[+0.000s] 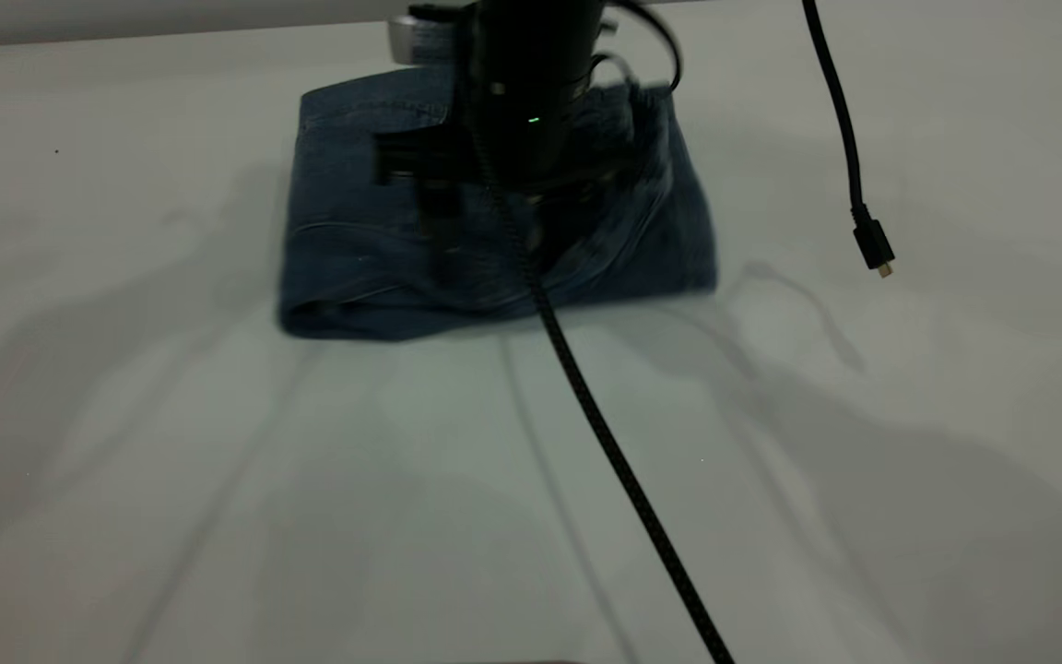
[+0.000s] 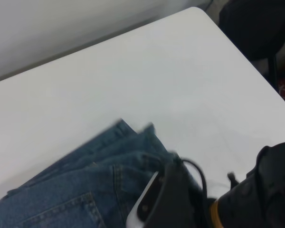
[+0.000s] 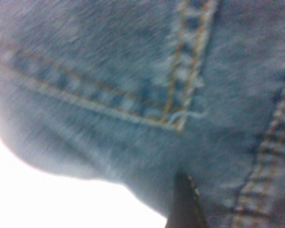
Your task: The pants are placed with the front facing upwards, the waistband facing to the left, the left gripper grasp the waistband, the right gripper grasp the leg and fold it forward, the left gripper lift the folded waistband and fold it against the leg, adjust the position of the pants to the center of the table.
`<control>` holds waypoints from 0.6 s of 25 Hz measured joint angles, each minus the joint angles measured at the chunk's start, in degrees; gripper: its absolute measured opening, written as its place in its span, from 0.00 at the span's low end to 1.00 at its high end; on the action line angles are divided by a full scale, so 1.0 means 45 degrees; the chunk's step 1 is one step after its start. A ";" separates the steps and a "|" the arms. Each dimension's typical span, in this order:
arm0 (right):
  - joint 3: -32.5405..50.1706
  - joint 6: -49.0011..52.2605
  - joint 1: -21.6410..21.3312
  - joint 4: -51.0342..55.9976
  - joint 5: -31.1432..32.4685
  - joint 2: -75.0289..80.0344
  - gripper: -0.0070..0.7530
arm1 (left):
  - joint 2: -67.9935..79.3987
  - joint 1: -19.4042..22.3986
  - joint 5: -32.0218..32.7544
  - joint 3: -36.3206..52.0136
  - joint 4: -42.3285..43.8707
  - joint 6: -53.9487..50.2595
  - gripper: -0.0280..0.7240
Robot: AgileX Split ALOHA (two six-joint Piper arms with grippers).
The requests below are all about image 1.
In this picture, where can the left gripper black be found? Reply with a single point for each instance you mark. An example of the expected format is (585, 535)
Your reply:
(513, 152)

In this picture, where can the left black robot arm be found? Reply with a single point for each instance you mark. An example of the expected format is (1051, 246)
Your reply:
(531, 46)

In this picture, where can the blue denim children's pants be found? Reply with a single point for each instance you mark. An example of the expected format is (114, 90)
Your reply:
(356, 277)

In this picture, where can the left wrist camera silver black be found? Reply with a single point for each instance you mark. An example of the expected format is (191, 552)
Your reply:
(420, 41)

